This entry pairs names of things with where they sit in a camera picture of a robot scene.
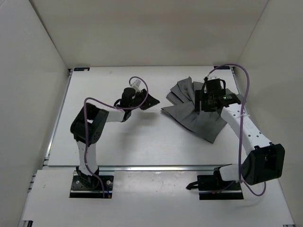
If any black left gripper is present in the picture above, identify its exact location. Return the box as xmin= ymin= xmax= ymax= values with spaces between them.
xmin=130 ymin=89 xmax=160 ymax=111

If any grey pleated skirt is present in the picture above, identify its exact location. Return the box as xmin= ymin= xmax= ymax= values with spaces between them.
xmin=161 ymin=77 xmax=227 ymax=143

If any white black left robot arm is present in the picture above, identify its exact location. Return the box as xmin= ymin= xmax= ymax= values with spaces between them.
xmin=70 ymin=87 xmax=160 ymax=192

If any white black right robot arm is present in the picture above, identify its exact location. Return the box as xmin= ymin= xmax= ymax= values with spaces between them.
xmin=195 ymin=78 xmax=285 ymax=190

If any blue label right corner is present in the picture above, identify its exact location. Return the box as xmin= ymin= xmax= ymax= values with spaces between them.
xmin=214 ymin=66 xmax=230 ymax=70

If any blue label corner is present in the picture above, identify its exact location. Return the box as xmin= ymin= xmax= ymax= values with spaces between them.
xmin=73 ymin=67 xmax=90 ymax=71
xmin=214 ymin=66 xmax=230 ymax=70

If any blue label left corner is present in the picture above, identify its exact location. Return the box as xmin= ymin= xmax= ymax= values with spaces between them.
xmin=73 ymin=67 xmax=90 ymax=71

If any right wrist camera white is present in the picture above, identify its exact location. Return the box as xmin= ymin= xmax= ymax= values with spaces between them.
xmin=204 ymin=75 xmax=217 ymax=81

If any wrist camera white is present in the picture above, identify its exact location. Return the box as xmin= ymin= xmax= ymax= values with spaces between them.
xmin=204 ymin=75 xmax=217 ymax=81
xmin=129 ymin=79 xmax=141 ymax=92

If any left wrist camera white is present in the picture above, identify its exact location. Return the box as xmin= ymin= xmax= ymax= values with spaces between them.
xmin=129 ymin=79 xmax=141 ymax=92

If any aluminium table right rail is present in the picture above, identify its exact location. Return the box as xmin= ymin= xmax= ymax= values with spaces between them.
xmin=231 ymin=67 xmax=247 ymax=112

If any aluminium table rail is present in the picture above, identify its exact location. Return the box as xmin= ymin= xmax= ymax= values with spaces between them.
xmin=231 ymin=67 xmax=247 ymax=112
xmin=42 ymin=165 xmax=228 ymax=172
xmin=42 ymin=69 xmax=73 ymax=166

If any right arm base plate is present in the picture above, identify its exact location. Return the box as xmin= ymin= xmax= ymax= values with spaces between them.
xmin=186 ymin=175 xmax=244 ymax=201

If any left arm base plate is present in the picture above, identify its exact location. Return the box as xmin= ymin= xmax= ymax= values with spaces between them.
xmin=69 ymin=171 xmax=114 ymax=199

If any aluminium table left rail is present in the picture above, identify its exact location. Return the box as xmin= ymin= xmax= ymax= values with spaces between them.
xmin=42 ymin=69 xmax=73 ymax=166

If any aluminium table front rail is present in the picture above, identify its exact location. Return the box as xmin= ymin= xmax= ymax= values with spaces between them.
xmin=42 ymin=165 xmax=228 ymax=172

